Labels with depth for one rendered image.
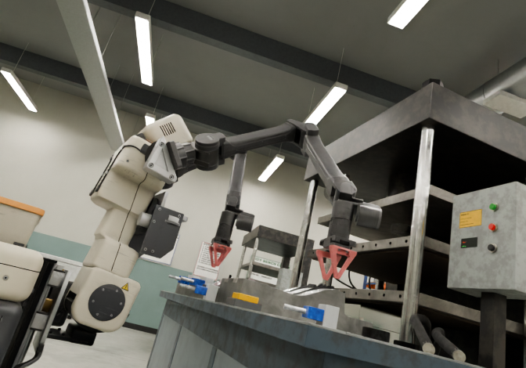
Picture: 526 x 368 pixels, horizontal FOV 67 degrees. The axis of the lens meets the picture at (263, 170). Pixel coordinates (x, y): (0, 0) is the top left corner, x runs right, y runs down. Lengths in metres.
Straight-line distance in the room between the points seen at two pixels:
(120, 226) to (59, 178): 7.85
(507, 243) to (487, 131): 0.72
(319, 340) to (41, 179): 8.76
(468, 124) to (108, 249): 1.68
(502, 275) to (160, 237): 1.19
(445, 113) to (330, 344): 1.53
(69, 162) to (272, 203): 4.44
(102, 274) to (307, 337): 0.77
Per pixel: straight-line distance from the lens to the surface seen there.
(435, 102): 2.05
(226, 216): 1.48
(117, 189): 1.36
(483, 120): 2.24
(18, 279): 1.12
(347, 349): 0.73
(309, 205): 2.88
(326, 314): 1.02
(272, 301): 1.34
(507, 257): 1.68
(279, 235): 6.10
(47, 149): 9.43
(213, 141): 1.27
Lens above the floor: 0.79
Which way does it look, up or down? 20 degrees up
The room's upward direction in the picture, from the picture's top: 14 degrees clockwise
